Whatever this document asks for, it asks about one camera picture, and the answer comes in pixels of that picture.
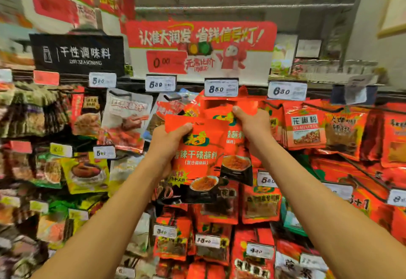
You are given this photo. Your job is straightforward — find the person's right hand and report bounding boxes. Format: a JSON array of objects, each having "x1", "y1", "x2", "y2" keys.
[{"x1": 231, "y1": 104, "x2": 275, "y2": 156}]

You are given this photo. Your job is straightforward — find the person's left hand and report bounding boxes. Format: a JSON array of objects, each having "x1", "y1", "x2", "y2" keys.
[{"x1": 145, "y1": 122, "x2": 194, "y2": 178}]

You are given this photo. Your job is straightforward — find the red chili dip packet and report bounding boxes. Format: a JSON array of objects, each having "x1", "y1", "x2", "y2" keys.
[{"x1": 164, "y1": 116, "x2": 232, "y2": 203}]

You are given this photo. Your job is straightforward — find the person's left forearm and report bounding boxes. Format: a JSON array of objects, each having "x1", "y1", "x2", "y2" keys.
[{"x1": 32, "y1": 161, "x2": 169, "y2": 279}]

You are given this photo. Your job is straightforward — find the person's right forearm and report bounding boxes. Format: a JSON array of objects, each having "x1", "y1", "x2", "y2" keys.
[{"x1": 254, "y1": 139, "x2": 406, "y2": 279}]

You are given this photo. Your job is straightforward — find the distant shelf goods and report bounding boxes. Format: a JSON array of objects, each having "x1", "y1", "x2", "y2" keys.
[{"x1": 288, "y1": 58, "x2": 381, "y2": 83}]

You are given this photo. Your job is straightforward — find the clear packet with red label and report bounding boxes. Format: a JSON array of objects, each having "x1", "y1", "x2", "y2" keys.
[{"x1": 147, "y1": 93, "x2": 191, "y2": 137}]

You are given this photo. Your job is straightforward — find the pale white packet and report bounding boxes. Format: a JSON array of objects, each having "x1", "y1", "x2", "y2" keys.
[{"x1": 108, "y1": 154, "x2": 145, "y2": 197}]

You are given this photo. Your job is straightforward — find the white red-print sauce packet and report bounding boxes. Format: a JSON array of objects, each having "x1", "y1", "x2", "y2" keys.
[{"x1": 98, "y1": 89, "x2": 153, "y2": 152}]

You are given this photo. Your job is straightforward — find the hanging display of seasoning packets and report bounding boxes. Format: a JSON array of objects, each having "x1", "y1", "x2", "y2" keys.
[{"x1": 0, "y1": 68, "x2": 406, "y2": 279}]

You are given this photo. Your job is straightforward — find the white picture poster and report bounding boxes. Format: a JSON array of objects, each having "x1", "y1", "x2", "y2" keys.
[{"x1": 272, "y1": 33, "x2": 298, "y2": 76}]

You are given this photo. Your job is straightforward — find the yellow green packet bowl picture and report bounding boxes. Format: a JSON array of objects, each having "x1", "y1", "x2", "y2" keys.
[{"x1": 60, "y1": 156, "x2": 110, "y2": 194}]

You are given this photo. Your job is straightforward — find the red packet with dish picture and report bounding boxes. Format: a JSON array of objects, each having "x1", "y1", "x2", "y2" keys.
[{"x1": 71, "y1": 88, "x2": 102, "y2": 138}]

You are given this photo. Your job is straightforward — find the small white sign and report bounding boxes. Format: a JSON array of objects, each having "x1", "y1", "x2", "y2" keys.
[{"x1": 296, "y1": 39, "x2": 322, "y2": 58}]

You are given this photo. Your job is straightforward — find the red white promotion sign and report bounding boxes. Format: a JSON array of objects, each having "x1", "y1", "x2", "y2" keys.
[{"x1": 125, "y1": 20, "x2": 278, "y2": 86}]

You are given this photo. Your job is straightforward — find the black category sign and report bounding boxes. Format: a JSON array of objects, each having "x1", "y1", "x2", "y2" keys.
[{"x1": 30, "y1": 33, "x2": 126, "y2": 76}]

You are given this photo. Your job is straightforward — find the assorted green brown packets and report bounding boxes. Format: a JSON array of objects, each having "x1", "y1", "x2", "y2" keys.
[{"x1": 0, "y1": 82, "x2": 74, "y2": 279}]

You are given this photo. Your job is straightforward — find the red price tag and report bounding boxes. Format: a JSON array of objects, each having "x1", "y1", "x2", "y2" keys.
[{"x1": 33, "y1": 70, "x2": 60, "y2": 86}]

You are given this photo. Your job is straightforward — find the metal ceiling rail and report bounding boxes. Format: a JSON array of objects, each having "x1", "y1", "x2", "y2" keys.
[{"x1": 135, "y1": 4, "x2": 356, "y2": 13}]

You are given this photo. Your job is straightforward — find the framed wall poster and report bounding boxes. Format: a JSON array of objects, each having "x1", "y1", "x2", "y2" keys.
[{"x1": 379, "y1": 0, "x2": 406, "y2": 38}]

